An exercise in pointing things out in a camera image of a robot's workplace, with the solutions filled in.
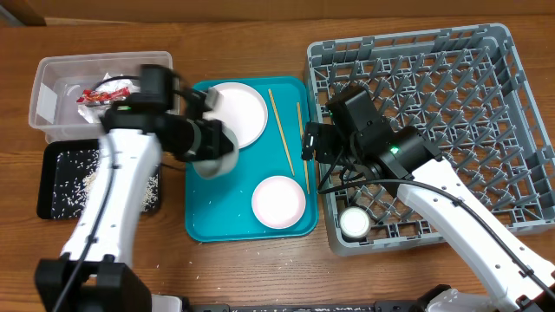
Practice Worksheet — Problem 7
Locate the wooden chopstick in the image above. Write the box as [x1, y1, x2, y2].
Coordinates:
[297, 102, 310, 195]
[268, 88, 295, 176]

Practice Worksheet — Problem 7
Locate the grey bowl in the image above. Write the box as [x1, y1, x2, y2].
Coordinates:
[193, 125, 239, 179]

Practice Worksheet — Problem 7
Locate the black food waste tray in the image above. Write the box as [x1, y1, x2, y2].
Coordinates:
[36, 138, 164, 220]

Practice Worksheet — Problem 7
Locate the teal plastic tray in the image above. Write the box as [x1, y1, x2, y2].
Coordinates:
[185, 76, 318, 243]

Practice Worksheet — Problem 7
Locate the pile of rice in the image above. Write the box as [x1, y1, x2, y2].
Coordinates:
[51, 149, 160, 218]

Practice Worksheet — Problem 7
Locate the grey dishwasher rack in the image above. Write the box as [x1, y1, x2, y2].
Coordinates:
[304, 23, 554, 235]

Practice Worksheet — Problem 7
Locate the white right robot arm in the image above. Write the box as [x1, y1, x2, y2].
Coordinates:
[302, 86, 554, 311]

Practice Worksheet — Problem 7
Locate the crumpled white tissue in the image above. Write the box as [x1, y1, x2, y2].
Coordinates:
[76, 74, 140, 123]

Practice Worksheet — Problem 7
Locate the clear plastic waste bin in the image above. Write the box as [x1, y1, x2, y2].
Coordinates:
[29, 51, 173, 143]

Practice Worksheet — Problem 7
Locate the white round plate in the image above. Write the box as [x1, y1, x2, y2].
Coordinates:
[204, 82, 268, 149]

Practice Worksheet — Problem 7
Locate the red snack wrapper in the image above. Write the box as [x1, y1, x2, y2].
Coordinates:
[76, 88, 130, 104]

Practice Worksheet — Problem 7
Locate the white paper cup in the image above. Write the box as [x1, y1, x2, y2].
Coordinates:
[339, 207, 371, 241]

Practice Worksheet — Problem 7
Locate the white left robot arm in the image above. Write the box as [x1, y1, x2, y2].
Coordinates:
[35, 64, 238, 312]

